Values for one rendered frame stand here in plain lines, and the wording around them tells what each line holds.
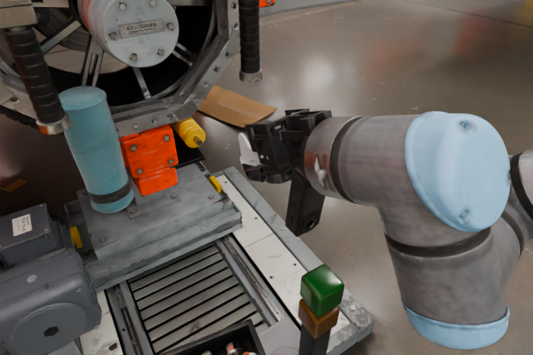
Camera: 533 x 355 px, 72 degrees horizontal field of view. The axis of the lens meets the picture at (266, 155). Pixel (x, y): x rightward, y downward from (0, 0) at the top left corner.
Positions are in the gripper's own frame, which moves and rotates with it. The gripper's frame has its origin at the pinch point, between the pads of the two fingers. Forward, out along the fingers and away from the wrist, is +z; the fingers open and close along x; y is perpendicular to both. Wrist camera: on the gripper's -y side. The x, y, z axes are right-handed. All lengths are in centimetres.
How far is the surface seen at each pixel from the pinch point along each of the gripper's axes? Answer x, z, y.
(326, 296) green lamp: 5.6, -20.2, -13.0
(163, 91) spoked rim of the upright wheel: -3.9, 42.5, 14.2
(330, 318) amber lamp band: 4.4, -18.0, -18.1
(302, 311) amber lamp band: 6.4, -15.2, -17.0
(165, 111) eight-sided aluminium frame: -0.4, 35.5, 9.7
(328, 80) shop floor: -147, 140, -7
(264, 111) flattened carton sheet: -85, 130, -11
